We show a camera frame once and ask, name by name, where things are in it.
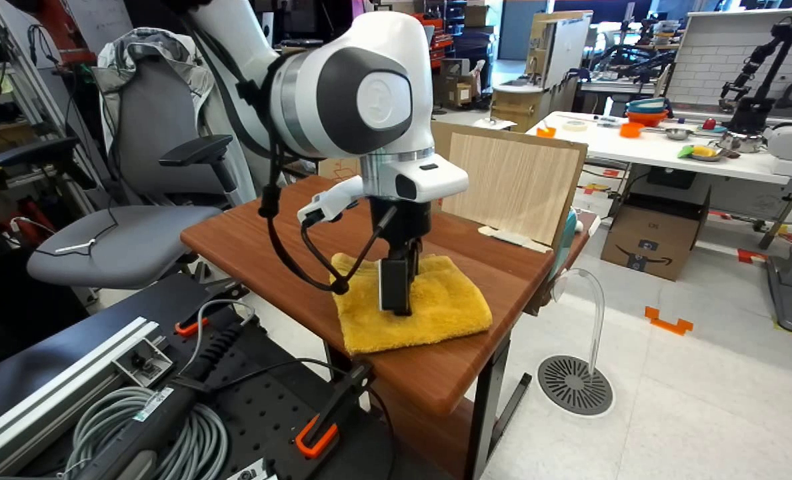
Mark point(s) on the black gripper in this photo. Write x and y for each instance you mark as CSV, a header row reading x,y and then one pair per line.
x,y
397,219

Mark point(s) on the yellow terry towel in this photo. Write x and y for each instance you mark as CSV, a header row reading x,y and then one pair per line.
x,y
437,307

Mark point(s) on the black background robot arm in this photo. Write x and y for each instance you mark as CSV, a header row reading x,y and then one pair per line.
x,y
754,89

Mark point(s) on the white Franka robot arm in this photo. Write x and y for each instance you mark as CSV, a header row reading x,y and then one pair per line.
x,y
376,55

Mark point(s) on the black metal desk leg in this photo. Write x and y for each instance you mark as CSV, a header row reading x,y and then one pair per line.
x,y
488,401

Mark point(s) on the teal desk edge clamp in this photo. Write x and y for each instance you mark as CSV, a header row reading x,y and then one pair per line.
x,y
565,236

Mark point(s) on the light wooden board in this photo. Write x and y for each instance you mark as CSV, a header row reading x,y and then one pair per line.
x,y
510,177

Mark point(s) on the orange black bar clamp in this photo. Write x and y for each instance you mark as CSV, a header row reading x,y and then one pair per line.
x,y
189,325
318,439

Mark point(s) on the round grey floor stand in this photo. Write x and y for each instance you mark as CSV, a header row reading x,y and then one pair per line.
x,y
577,387

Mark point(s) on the brown cardboard box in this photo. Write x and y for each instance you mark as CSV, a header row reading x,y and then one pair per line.
x,y
652,236

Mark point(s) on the long black power block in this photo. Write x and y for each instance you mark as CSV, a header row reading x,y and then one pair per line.
x,y
172,408

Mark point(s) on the white work table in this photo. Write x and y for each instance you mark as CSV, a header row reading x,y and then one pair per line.
x,y
644,152

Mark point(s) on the orange blue bowl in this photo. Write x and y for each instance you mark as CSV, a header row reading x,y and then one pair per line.
x,y
649,113

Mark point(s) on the grey office chair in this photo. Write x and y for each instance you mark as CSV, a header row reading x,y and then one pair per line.
x,y
145,123

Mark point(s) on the white pegboard panel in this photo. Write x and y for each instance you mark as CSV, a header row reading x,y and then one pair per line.
x,y
696,63

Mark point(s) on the grey metal stand pole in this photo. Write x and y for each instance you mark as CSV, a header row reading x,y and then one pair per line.
x,y
38,97

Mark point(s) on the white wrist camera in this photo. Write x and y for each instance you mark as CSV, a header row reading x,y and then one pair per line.
x,y
328,203

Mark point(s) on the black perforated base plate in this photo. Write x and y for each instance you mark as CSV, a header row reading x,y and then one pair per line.
x,y
262,373

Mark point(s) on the silver rail corner bracket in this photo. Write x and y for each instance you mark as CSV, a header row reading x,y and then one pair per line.
x,y
142,360
250,469

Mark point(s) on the orange floor bracket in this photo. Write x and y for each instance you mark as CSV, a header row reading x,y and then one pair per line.
x,y
668,321

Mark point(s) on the aluminium extrusion rail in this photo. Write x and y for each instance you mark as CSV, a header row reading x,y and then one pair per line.
x,y
57,391

